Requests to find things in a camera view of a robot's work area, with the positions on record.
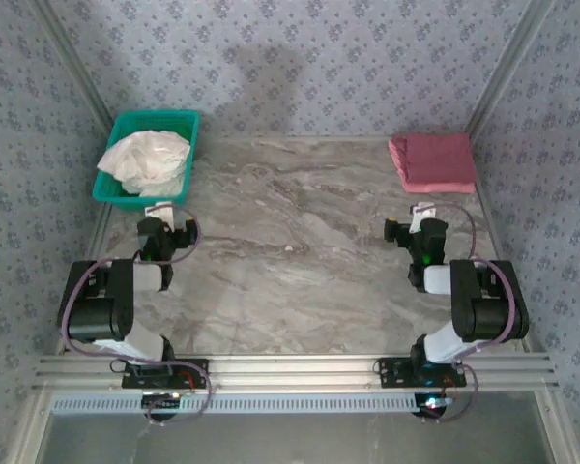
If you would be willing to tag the folded pink t-shirt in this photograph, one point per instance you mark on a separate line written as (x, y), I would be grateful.
(435, 188)

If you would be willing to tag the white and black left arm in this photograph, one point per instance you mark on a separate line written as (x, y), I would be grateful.
(101, 309)

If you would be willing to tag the white t-shirt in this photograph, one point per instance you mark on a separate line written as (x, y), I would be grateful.
(145, 159)

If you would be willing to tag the long aluminium mounting rail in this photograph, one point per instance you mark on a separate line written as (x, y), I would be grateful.
(295, 372)

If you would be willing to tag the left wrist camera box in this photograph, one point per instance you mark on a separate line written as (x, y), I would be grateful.
(157, 211)

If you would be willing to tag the aluminium corner post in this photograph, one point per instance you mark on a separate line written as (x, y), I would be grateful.
(508, 67)
(76, 67)

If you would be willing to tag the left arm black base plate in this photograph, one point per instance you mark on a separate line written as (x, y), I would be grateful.
(130, 382)

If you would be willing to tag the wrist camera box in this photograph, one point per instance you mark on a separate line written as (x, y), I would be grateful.
(157, 211)
(424, 211)

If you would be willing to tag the aluminium frame leg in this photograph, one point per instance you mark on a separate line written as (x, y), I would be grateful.
(553, 430)
(29, 430)

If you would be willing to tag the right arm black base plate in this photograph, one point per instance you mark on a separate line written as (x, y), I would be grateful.
(391, 377)

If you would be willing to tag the green plastic basket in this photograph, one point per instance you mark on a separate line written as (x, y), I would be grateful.
(145, 118)

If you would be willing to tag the black controller board with LED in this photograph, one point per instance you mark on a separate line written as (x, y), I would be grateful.
(432, 411)
(159, 397)

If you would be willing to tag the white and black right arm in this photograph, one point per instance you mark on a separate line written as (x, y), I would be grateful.
(488, 314)

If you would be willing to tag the folded maroon t-shirt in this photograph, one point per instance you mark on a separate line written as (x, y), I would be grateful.
(440, 157)

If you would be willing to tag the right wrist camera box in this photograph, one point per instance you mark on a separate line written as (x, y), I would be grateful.
(424, 211)

